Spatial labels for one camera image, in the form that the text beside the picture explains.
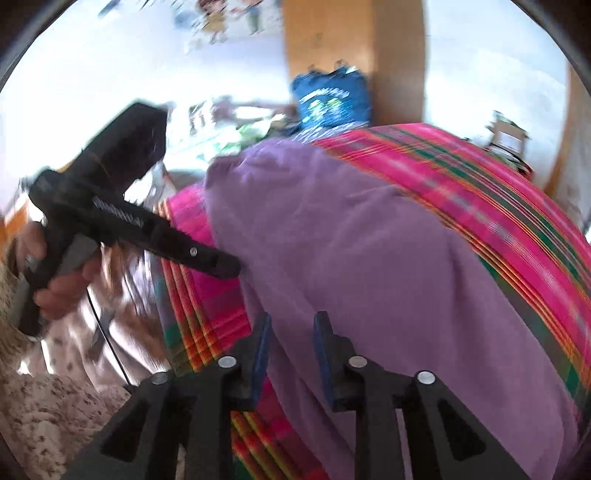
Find cartoon wall sticker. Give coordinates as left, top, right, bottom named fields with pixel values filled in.
left=172, top=0, right=283, bottom=55

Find white side table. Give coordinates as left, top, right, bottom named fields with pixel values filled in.
left=163, top=96, right=297, bottom=172

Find purple pants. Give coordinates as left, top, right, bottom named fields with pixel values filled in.
left=202, top=137, right=581, bottom=480

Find person's floral jacket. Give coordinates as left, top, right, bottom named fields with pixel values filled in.
left=0, top=368, right=140, bottom=480

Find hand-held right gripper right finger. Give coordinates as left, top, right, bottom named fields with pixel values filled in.
left=313, top=312, right=532, bottom=480

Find black cable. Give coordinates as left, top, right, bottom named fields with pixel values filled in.
left=83, top=289, right=136, bottom=387

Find cardboard box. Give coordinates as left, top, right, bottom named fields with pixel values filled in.
left=486, top=110, right=530, bottom=156

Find blue printed tote bag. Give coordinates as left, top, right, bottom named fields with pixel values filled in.
left=289, top=64, right=373, bottom=133

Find person's left hand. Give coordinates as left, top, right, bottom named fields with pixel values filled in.
left=13, top=220, right=104, bottom=322

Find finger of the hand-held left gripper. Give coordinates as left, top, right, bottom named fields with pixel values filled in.
left=151, top=217, right=243, bottom=280

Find pink green plaid blanket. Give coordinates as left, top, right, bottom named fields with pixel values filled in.
left=154, top=121, right=591, bottom=480

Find person's left forearm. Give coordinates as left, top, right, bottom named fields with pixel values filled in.
left=0, top=260, right=29, bottom=357

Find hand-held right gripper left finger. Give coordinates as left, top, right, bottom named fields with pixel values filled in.
left=61, top=312, right=273, bottom=480

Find wooden framed glass door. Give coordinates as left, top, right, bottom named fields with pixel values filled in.
left=551, top=59, right=591, bottom=232

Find wooden wardrobe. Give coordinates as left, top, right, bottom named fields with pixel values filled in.
left=281, top=0, right=428, bottom=128

